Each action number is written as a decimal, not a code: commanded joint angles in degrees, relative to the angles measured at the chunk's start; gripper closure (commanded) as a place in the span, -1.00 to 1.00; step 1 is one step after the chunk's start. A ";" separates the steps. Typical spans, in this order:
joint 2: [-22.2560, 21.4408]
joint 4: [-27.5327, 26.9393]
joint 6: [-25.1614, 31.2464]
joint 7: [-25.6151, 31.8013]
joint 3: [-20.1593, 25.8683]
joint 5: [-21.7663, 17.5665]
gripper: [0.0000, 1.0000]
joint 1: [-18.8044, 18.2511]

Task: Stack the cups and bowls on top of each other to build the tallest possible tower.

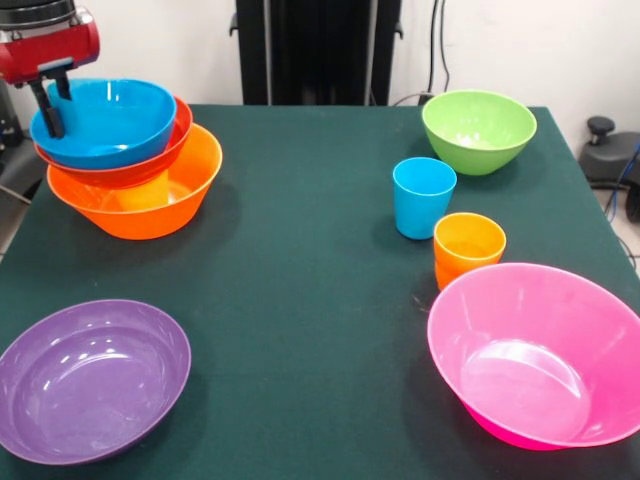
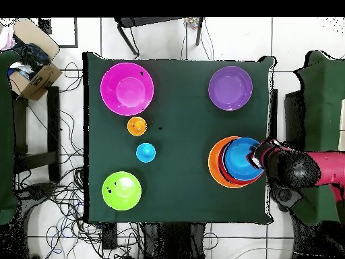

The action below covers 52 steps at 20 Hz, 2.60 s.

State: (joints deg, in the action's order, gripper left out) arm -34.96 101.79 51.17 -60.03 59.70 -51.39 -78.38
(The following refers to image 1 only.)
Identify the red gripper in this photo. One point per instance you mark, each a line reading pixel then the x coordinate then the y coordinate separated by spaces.
pixel 50 47

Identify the large blue bowl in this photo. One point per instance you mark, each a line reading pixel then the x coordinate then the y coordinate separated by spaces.
pixel 125 159

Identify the red bowl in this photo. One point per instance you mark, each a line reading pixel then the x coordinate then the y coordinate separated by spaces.
pixel 150 172

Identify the black office chair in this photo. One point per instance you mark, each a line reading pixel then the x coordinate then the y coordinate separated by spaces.
pixel 15 165

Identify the orange bowl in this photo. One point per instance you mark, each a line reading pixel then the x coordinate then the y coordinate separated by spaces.
pixel 195 170

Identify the purple bowl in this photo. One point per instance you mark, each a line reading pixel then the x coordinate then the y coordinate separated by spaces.
pixel 85 385

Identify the dark green table cloth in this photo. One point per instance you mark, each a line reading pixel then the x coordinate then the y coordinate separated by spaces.
pixel 300 350

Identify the blue cup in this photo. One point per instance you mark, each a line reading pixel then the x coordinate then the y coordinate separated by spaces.
pixel 422 205

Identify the green bowl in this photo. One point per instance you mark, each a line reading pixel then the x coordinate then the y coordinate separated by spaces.
pixel 477 130

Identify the orange cup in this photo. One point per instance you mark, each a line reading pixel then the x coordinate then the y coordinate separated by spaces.
pixel 442 277
pixel 467 245

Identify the pink bowl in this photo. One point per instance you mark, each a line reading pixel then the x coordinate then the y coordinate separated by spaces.
pixel 530 360

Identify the black chair base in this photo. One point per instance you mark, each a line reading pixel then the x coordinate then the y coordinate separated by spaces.
pixel 607 155

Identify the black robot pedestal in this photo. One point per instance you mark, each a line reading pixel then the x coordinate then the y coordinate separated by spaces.
pixel 310 50

